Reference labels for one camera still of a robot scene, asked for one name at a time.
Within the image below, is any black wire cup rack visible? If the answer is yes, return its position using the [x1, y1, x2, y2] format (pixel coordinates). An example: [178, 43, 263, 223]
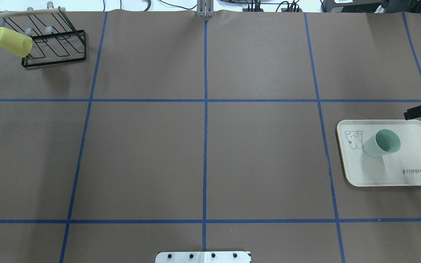
[0, 1, 87, 68]

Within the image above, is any yellow cup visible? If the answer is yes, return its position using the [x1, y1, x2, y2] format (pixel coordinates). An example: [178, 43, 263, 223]
[0, 26, 33, 58]

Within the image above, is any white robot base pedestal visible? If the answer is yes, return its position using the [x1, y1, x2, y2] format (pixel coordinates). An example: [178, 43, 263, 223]
[155, 251, 252, 263]

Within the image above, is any pale green cup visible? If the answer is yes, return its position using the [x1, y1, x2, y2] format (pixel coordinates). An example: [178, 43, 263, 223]
[364, 129, 401, 157]

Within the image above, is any aluminium frame post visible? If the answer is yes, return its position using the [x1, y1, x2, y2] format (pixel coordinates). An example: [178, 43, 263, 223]
[196, 0, 215, 18]

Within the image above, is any cream rabbit serving tray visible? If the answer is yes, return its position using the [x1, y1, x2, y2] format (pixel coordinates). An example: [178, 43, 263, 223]
[337, 119, 421, 187]

